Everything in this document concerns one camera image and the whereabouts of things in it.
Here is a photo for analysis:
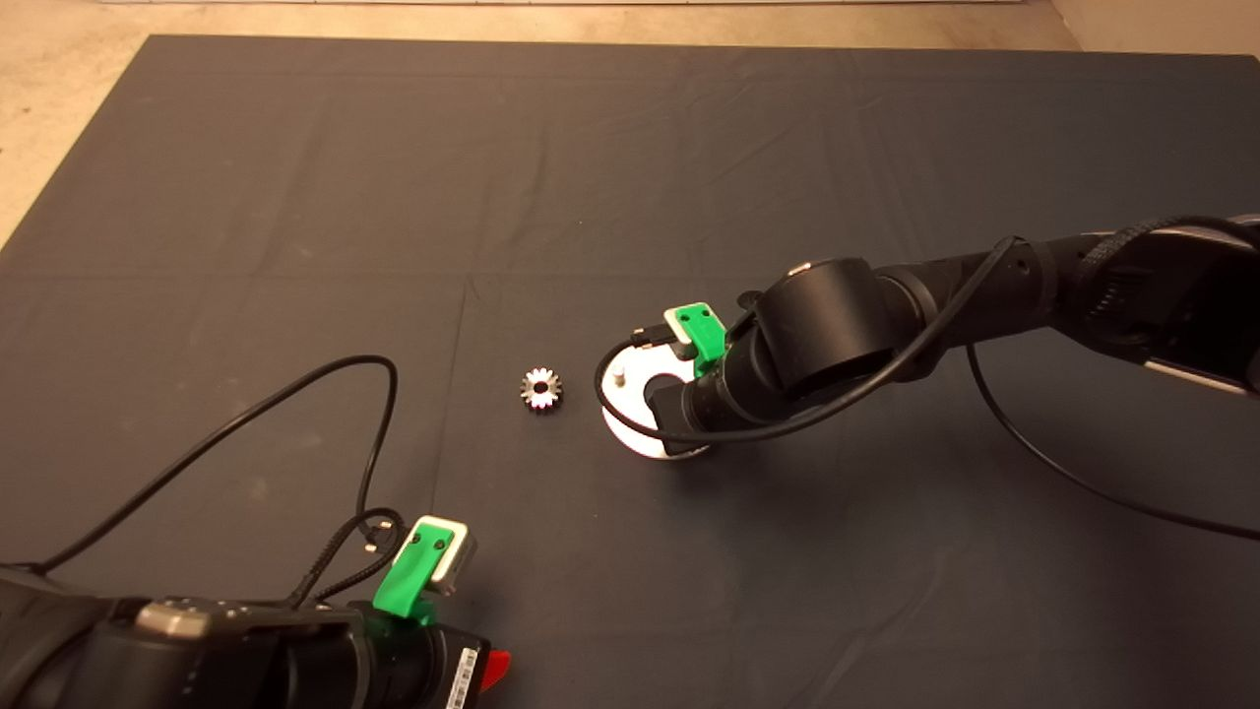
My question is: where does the thin black left cable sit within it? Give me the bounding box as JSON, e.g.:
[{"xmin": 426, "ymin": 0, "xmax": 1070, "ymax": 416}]
[{"xmin": 0, "ymin": 356, "xmax": 400, "ymax": 582}]

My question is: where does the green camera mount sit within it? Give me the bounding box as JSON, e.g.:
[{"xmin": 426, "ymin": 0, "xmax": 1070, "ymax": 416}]
[
  {"xmin": 682, "ymin": 303, "xmax": 729, "ymax": 380},
  {"xmin": 372, "ymin": 525, "xmax": 456, "ymax": 623}
]

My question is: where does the dark grey table cloth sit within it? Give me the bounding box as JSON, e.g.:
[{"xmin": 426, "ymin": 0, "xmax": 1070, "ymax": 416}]
[{"xmin": 0, "ymin": 36, "xmax": 1260, "ymax": 709}]

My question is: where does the shiny steel planetary gear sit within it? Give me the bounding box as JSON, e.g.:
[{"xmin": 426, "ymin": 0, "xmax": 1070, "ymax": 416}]
[{"xmin": 520, "ymin": 368, "xmax": 564, "ymax": 414}]

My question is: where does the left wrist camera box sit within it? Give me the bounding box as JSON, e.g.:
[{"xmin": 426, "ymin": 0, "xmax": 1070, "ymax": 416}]
[{"xmin": 423, "ymin": 517, "xmax": 478, "ymax": 598}]

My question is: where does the braided black left cable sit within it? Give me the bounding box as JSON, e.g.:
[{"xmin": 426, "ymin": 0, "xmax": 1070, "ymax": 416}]
[{"xmin": 290, "ymin": 508, "xmax": 405, "ymax": 607}]

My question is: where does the black right camera cable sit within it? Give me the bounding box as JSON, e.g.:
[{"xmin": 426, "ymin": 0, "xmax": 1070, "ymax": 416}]
[{"xmin": 594, "ymin": 215, "xmax": 1260, "ymax": 541}]

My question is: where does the green right camera mount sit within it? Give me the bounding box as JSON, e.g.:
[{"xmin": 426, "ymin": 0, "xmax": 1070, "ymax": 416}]
[{"xmin": 682, "ymin": 303, "xmax": 729, "ymax": 380}]

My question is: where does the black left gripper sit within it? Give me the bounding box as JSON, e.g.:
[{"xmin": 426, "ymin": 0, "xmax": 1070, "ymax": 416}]
[{"xmin": 356, "ymin": 612, "xmax": 514, "ymax": 709}]

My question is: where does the green left camera mount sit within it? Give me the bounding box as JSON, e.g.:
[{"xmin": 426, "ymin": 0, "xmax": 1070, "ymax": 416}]
[{"xmin": 372, "ymin": 525, "xmax": 456, "ymax": 623}]

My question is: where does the round metal carrier plate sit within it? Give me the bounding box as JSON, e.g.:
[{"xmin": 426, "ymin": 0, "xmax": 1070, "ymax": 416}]
[{"xmin": 600, "ymin": 345, "xmax": 712, "ymax": 461}]

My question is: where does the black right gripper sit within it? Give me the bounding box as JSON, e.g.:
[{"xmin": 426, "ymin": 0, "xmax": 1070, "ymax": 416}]
[{"xmin": 646, "ymin": 330, "xmax": 781, "ymax": 457}]

